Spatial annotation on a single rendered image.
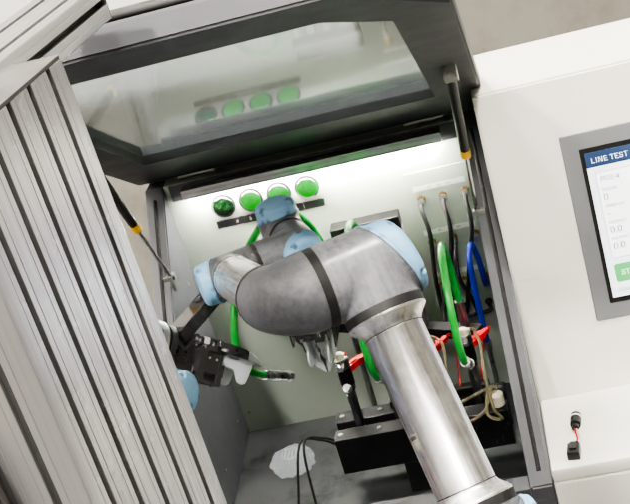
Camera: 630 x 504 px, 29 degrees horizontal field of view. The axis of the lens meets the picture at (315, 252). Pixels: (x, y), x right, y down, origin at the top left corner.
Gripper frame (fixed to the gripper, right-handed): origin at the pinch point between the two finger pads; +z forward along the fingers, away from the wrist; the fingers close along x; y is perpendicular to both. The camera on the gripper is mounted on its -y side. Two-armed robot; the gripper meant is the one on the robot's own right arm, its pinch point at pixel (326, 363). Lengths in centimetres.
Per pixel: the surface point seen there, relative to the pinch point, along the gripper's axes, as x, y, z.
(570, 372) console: 44.2, 0.3, 12.0
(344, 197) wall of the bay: 7.2, -30.6, -19.8
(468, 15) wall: 37, -167, -13
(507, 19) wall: 48, -165, -9
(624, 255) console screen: 58, -4, -8
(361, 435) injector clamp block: 2.8, 2.0, 16.1
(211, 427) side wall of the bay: -28.7, -7.6, 13.9
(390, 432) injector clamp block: 8.5, 2.4, 16.4
